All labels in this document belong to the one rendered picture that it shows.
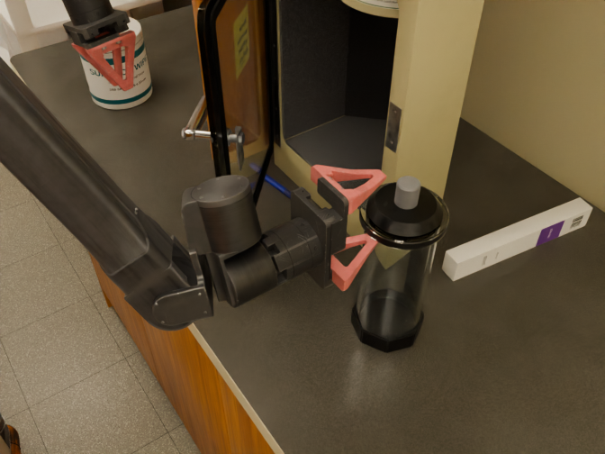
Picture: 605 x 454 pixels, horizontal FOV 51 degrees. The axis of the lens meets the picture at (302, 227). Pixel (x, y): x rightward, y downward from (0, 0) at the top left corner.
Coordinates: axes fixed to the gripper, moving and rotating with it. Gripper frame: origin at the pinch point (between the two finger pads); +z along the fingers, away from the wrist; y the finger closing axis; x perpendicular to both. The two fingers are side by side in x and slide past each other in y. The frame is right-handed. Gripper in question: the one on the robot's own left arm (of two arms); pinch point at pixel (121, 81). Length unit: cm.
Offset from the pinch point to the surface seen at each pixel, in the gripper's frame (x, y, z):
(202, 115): -5.0, -13.2, 4.9
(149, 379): 12, 70, 104
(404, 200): -15.9, -38.6, 15.6
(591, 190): -64, -28, 44
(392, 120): -24.1, -28.4, 11.2
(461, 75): -34.0, -31.3, 8.7
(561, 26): -67, -21, 15
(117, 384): 21, 74, 101
